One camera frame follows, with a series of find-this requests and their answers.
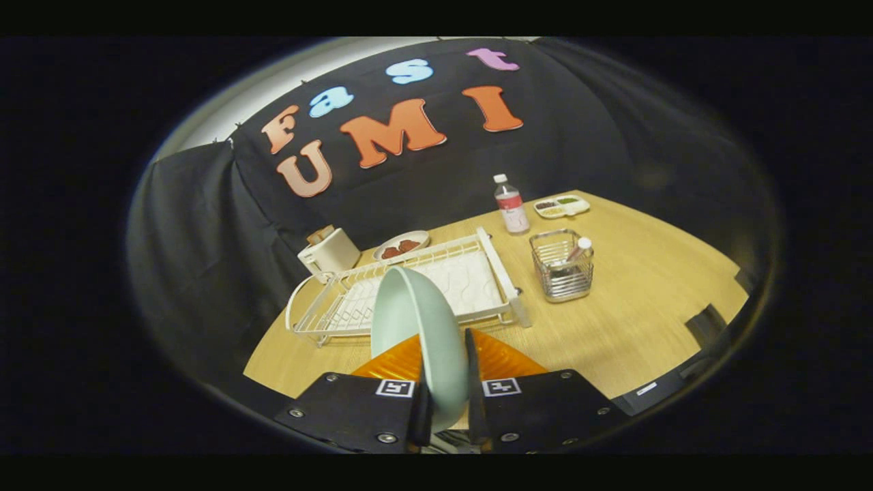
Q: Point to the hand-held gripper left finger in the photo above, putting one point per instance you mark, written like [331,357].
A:
[354,416]

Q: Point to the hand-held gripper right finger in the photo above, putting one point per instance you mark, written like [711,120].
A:
[475,409]

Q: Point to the pale green plate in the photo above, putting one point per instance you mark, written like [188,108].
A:
[426,327]

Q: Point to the beige plate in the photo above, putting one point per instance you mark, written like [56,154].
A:
[419,236]

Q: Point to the white toaster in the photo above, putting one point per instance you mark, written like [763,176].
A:
[331,256]

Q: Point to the red meat slice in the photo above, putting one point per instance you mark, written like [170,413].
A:
[391,252]
[409,245]

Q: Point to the toast slice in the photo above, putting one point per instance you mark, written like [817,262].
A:
[315,236]
[327,231]

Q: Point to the clear plastic water bottle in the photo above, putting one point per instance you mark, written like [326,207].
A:
[513,211]

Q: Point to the white divided snack tray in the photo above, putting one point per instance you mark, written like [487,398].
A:
[563,210]

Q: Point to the black backdrop cloth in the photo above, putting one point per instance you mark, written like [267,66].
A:
[204,239]

